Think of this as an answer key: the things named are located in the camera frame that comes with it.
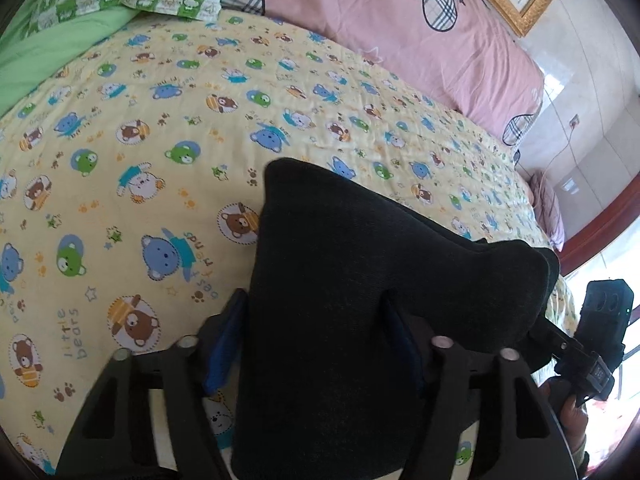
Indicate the white wall plate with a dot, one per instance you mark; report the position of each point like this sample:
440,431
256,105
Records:
569,184

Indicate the black pants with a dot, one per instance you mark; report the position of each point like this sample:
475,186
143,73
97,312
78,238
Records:
340,310

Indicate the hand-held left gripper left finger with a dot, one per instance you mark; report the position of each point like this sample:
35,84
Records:
224,347

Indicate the small pink striped pillow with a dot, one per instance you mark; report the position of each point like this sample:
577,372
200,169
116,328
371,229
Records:
550,210

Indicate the yellow bear printed blanket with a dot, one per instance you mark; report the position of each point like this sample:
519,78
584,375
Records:
125,170

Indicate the plain green bed sheet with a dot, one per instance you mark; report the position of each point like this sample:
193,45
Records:
45,55

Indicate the red wooden frame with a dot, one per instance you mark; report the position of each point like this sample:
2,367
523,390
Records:
600,225

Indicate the person's right hand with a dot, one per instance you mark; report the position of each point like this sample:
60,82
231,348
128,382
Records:
572,422

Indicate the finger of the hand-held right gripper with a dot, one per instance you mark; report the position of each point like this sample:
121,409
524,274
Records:
562,339

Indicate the wall socket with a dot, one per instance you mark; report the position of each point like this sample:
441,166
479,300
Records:
575,121

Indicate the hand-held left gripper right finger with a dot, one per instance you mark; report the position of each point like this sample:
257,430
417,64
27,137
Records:
401,342

